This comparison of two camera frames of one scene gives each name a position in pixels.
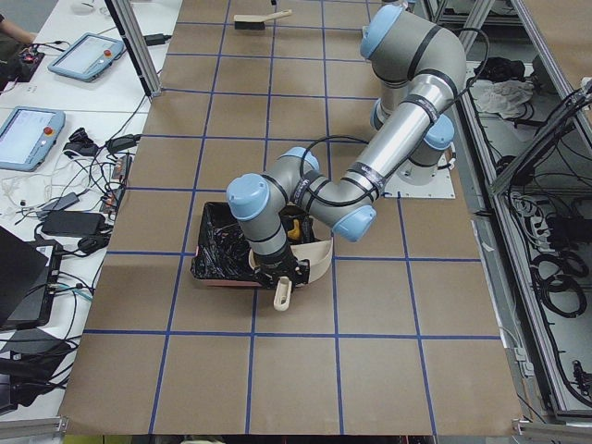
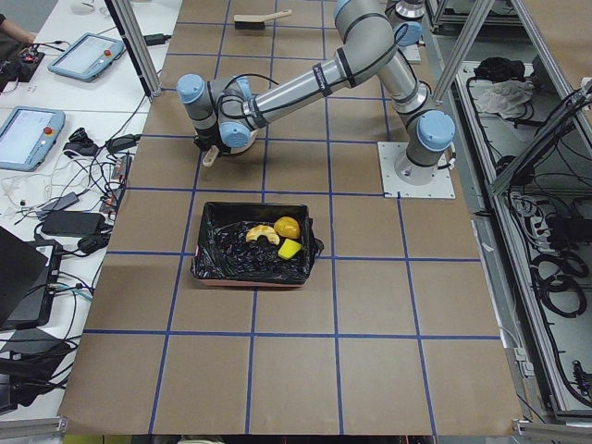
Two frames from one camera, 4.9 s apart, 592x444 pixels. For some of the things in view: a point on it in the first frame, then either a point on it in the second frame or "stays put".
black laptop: x=28 y=282 stays put
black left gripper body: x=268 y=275 -> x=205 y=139
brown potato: x=295 y=232 stays put
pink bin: x=226 y=282 stays put
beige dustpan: x=318 y=253 -> x=213 y=151
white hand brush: x=254 y=22 stays put
